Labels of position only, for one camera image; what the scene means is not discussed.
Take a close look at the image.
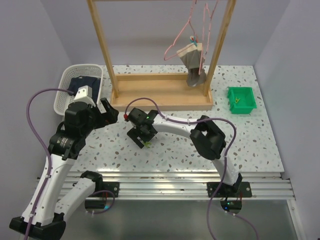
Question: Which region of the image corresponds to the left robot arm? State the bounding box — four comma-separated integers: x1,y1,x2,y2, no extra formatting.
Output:
9,98,119,240

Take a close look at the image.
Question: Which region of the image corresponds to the aluminium rail base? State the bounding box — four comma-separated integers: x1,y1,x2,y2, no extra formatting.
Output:
32,117,298,201

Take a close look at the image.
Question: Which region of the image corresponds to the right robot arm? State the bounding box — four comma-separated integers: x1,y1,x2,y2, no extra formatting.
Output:
124,107,243,197

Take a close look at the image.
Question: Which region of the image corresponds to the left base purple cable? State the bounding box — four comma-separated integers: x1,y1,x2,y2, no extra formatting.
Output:
84,190,116,216

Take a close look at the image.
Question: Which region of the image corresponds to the wooden clothes rack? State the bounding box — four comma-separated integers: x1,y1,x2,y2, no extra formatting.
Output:
87,0,236,111

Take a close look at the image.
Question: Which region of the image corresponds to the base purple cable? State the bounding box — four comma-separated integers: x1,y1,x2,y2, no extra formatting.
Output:
224,194,258,240
84,190,116,216

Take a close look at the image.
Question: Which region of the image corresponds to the green plastic bin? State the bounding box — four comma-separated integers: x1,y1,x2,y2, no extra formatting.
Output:
227,87,257,115

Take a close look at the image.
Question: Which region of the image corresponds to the grey beige underwear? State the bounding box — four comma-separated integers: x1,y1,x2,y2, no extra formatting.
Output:
176,43,207,87

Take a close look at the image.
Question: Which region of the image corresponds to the blue clothespin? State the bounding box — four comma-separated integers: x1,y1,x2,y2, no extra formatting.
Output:
189,35,198,47

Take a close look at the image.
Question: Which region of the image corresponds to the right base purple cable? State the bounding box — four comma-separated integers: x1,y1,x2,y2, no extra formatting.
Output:
224,194,258,240

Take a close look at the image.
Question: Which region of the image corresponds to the pink wire hanger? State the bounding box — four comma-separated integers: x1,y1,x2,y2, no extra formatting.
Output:
198,0,220,76

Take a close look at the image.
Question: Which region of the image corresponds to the white plastic basket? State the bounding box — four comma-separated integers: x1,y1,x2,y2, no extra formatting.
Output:
53,64,103,116

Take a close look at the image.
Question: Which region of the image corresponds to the navy blue underwear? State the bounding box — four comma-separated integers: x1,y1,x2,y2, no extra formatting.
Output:
67,76,101,102

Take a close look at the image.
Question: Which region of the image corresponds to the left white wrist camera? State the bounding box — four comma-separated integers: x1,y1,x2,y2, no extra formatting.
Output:
73,85,96,106

